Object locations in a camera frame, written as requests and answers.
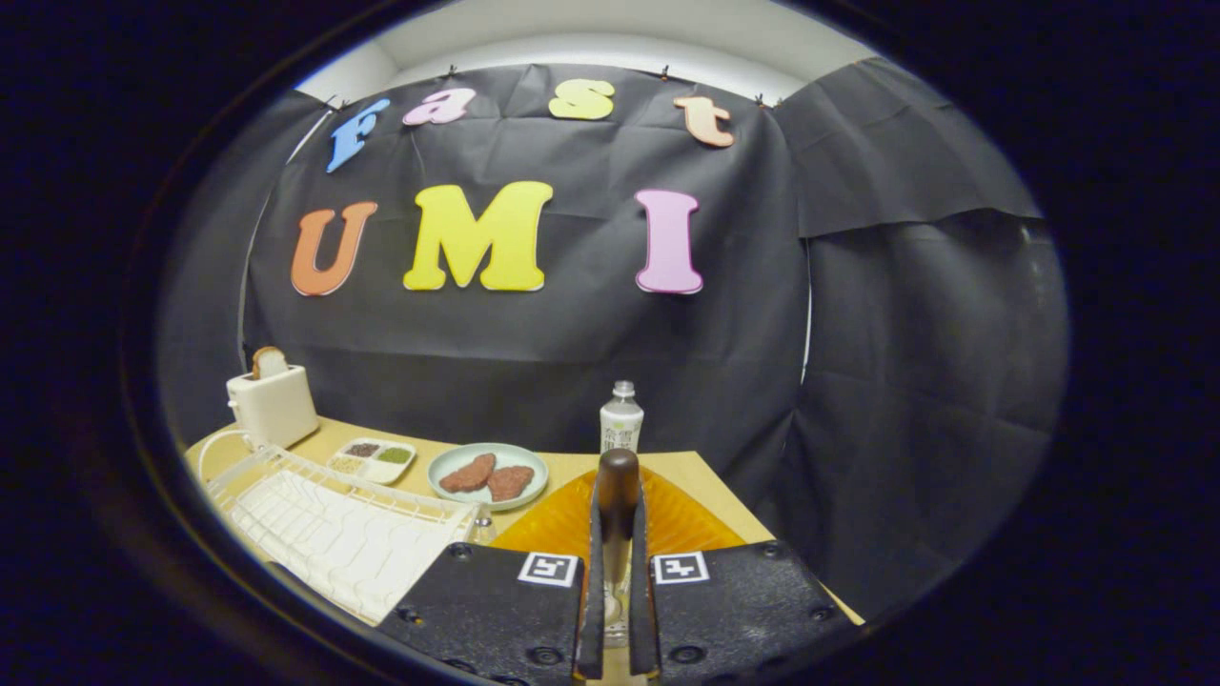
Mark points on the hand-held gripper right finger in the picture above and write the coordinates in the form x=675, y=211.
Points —
x=640, y=610

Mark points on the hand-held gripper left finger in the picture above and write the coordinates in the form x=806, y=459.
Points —
x=593, y=610

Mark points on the small plate with meat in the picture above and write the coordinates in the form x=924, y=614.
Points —
x=457, y=457

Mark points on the brown meat patty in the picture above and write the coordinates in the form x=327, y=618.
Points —
x=467, y=474
x=511, y=482

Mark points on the green label bottle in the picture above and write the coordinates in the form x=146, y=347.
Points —
x=621, y=419

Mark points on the black backdrop cloth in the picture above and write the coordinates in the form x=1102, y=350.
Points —
x=572, y=362

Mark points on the white seasoning tray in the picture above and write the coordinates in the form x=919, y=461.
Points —
x=376, y=469

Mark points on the white toaster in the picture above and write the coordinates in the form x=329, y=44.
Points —
x=276, y=408

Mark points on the bread slice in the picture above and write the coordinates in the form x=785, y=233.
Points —
x=270, y=362

